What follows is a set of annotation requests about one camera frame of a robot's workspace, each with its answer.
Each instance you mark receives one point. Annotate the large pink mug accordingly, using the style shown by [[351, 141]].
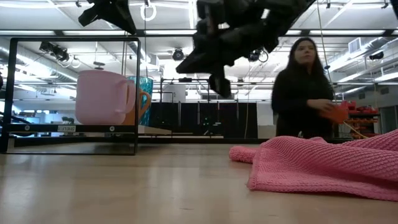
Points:
[[99, 96]]

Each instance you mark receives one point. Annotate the storage shelf with orange bins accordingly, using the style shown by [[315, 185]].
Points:
[[363, 118]]

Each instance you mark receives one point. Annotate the black ceiling device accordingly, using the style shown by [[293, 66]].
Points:
[[56, 51]]

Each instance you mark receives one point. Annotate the pink knitted cloth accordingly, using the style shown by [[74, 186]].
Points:
[[326, 165]]

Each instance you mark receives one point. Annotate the blue faceted glass tumbler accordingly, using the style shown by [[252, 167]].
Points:
[[146, 84]]

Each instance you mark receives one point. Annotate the white flat board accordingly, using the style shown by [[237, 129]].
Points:
[[154, 130]]

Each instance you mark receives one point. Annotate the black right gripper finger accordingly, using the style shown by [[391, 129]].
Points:
[[197, 65], [220, 87]]

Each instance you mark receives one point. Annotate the person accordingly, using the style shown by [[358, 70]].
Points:
[[298, 99]]

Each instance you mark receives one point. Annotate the orange mug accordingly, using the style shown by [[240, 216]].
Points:
[[136, 116]]

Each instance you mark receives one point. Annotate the black background metal frame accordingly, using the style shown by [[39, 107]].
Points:
[[183, 80]]

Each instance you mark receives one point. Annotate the black metal shelf frame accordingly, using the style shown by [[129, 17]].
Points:
[[71, 127]]

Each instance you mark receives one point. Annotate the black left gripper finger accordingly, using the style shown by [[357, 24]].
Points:
[[129, 25]]

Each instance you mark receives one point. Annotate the white ceiling air vent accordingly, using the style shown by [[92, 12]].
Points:
[[355, 45]]

